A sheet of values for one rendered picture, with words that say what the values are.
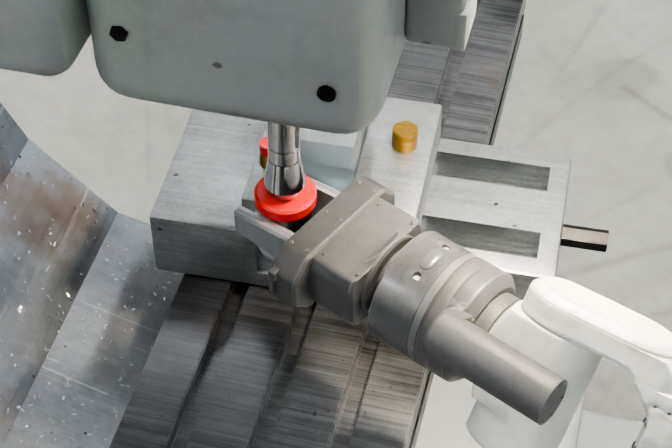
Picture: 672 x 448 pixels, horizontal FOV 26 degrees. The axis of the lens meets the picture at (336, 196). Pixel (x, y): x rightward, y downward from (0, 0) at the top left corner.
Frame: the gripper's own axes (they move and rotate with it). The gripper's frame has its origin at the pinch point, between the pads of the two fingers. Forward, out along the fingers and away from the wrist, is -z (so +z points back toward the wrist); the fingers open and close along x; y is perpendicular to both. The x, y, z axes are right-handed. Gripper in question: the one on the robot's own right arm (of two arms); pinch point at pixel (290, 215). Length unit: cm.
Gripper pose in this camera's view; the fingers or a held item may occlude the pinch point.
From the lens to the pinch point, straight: 110.9
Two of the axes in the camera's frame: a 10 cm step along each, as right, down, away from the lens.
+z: 7.7, 4.5, -4.4
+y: 0.1, 7.0, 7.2
